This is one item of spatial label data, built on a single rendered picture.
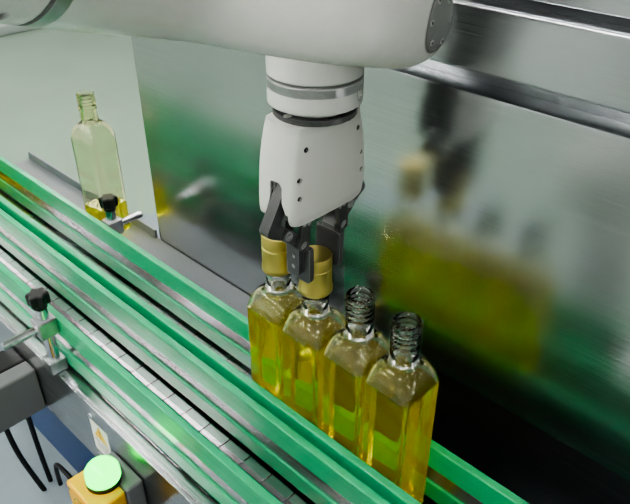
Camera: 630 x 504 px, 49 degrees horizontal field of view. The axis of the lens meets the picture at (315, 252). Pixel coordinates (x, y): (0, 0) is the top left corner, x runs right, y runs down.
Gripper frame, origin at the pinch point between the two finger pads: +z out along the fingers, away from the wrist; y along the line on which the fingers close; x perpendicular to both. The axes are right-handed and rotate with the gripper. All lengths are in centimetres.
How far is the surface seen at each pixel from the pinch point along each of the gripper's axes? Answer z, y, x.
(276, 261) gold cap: 2.8, 1.0, -4.6
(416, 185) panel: -4.0, -12.1, 3.1
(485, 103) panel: -14.8, -12.1, 9.8
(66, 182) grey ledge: 29, -15, -85
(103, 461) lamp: 31.1, 18.3, -18.9
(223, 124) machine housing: 0.5, -15.2, -32.5
